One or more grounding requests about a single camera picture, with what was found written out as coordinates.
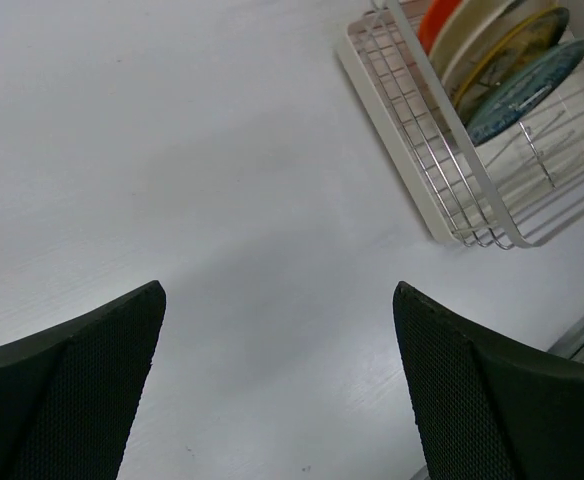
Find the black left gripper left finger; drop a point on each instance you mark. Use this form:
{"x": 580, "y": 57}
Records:
{"x": 69, "y": 394}

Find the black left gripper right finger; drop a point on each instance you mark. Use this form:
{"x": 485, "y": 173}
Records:
{"x": 487, "y": 406}

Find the blue floral plate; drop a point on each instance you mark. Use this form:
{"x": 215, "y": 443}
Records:
{"x": 524, "y": 91}

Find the yellow plate with dark rim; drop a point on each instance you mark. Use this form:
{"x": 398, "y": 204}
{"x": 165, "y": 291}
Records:
{"x": 520, "y": 46}

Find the orange plastic plate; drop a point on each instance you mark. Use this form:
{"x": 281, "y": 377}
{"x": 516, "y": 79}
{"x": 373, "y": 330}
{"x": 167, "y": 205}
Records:
{"x": 434, "y": 20}

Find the beige plate with green brushstroke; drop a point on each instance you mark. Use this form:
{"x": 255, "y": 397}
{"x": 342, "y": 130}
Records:
{"x": 483, "y": 38}

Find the wire dish rack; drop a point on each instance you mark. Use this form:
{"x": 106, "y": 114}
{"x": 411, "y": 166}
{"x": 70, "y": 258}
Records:
{"x": 520, "y": 189}

